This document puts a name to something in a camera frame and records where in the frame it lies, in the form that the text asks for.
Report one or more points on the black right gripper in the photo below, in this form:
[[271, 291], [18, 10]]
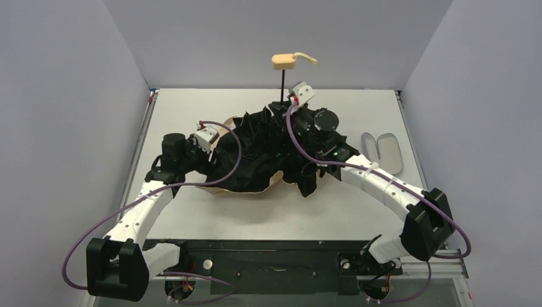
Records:
[[290, 119]]

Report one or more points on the beige folding umbrella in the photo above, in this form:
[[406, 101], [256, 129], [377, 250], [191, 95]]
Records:
[[262, 152]]

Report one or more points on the lilac umbrella case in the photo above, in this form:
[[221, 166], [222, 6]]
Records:
[[384, 150]]

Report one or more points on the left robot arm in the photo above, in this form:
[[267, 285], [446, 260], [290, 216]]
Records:
[[116, 265]]

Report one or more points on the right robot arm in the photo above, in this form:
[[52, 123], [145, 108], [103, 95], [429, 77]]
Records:
[[427, 220]]

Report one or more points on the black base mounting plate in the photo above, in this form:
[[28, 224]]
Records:
[[278, 272]]

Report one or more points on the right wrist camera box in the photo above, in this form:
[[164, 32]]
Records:
[[300, 94]]

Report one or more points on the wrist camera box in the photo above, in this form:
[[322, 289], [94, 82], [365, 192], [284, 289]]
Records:
[[300, 94], [204, 138]]

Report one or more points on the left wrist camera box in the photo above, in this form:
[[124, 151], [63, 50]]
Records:
[[204, 138]]

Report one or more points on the aluminium rail base frame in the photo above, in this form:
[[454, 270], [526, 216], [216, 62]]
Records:
[[439, 283]]

